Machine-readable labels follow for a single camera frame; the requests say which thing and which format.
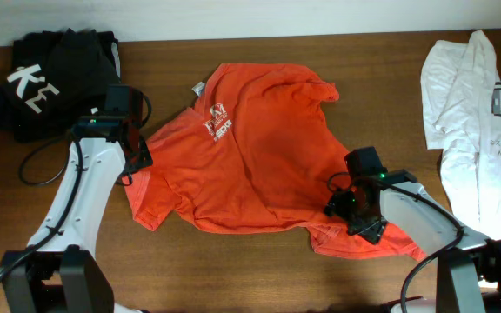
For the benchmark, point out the black printed folded shirt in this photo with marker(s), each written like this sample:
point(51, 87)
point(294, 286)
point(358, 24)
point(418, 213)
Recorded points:
point(53, 72)

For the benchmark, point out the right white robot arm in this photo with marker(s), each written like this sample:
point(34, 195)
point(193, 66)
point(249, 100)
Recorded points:
point(468, 261)

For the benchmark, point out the white printed t-shirt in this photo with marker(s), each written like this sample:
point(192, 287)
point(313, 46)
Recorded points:
point(461, 98)

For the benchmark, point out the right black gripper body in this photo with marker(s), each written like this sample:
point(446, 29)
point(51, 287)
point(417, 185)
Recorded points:
point(368, 229)

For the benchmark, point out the dark navy folded shirt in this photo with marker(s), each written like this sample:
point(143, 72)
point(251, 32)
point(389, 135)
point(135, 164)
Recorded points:
point(53, 124)

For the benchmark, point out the orange t-shirt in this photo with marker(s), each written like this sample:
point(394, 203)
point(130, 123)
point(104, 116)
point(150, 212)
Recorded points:
point(253, 155)

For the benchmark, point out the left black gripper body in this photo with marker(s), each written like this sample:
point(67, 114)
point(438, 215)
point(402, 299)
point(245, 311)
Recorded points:
point(142, 155)

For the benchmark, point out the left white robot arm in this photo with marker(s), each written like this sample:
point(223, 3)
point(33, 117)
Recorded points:
point(58, 271)

